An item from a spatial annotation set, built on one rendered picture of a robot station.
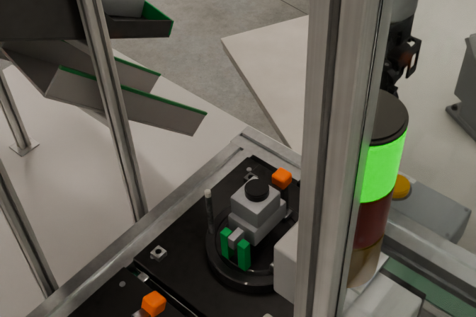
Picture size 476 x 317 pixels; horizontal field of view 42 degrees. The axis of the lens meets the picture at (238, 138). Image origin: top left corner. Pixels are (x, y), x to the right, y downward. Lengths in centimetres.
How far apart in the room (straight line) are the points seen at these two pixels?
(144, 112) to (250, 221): 23
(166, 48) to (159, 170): 174
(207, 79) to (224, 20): 43
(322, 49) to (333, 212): 11
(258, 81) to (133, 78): 33
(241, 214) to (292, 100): 49
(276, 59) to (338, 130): 99
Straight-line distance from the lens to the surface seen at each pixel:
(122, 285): 84
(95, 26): 72
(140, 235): 90
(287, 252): 52
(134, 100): 86
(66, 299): 87
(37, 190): 113
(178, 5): 309
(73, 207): 108
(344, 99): 31
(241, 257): 79
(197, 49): 279
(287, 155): 97
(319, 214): 41
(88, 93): 81
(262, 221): 76
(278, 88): 124
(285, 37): 138
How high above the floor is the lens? 167
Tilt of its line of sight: 45 degrees down
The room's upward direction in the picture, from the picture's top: 3 degrees counter-clockwise
